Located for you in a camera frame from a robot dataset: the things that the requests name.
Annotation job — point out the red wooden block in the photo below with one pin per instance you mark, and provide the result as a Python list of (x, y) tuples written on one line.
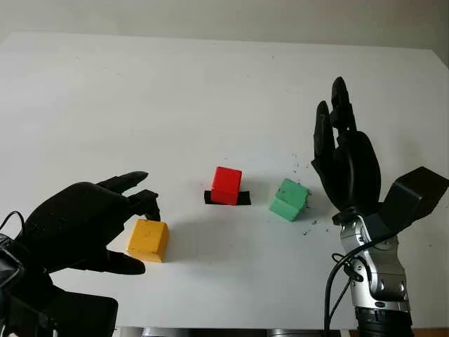
[(226, 186)]

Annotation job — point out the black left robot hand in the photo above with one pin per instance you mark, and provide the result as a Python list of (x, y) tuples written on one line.
[(77, 224)]

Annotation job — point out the grey robot torso edge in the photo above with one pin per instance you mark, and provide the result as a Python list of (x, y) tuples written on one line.
[(228, 332)]

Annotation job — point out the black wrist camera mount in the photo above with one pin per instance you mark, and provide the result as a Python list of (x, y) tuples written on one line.
[(70, 312), (410, 200)]

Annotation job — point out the black tape strip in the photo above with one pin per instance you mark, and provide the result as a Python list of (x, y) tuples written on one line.
[(244, 198)]

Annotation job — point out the yellow wooden block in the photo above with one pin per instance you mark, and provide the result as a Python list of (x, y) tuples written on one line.
[(147, 238)]

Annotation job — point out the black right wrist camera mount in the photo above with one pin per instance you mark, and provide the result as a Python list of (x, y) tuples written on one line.
[(410, 200)]

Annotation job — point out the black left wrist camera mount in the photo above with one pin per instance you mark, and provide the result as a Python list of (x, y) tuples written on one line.
[(70, 312)]

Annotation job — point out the green wooden block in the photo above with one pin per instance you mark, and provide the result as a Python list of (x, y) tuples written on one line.
[(289, 200)]

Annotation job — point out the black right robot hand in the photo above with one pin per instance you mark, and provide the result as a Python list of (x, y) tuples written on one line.
[(358, 168)]

